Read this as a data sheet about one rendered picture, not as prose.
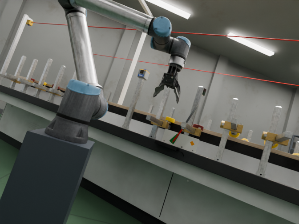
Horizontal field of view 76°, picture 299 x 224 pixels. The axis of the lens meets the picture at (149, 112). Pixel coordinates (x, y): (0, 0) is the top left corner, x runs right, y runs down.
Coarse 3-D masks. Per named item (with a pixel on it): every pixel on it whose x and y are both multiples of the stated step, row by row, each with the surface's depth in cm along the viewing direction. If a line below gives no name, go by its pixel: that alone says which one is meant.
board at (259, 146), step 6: (24, 78) 263; (48, 84) 241; (108, 102) 198; (126, 108) 187; (144, 114) 178; (150, 114) 176; (192, 126) 158; (210, 132) 151; (216, 132) 150; (228, 138) 145; (234, 138) 144; (246, 144) 140; (252, 144) 138; (258, 144) 137; (276, 150) 132; (288, 156) 128; (294, 156) 127
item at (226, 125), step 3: (222, 123) 128; (225, 123) 128; (228, 123) 127; (222, 126) 128; (225, 126) 127; (228, 126) 126; (237, 126) 124; (240, 126) 124; (228, 129) 126; (231, 129) 125; (237, 129) 124; (240, 129) 123; (237, 132) 127; (240, 132) 123
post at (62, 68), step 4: (60, 68) 206; (64, 68) 207; (60, 72) 205; (60, 76) 205; (56, 80) 204; (60, 80) 206; (56, 84) 203; (56, 88) 204; (52, 96) 203; (52, 100) 204
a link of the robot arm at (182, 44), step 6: (180, 36) 107; (174, 42) 106; (180, 42) 106; (186, 42) 106; (174, 48) 106; (180, 48) 106; (186, 48) 106; (174, 54) 106; (180, 54) 105; (186, 54) 107
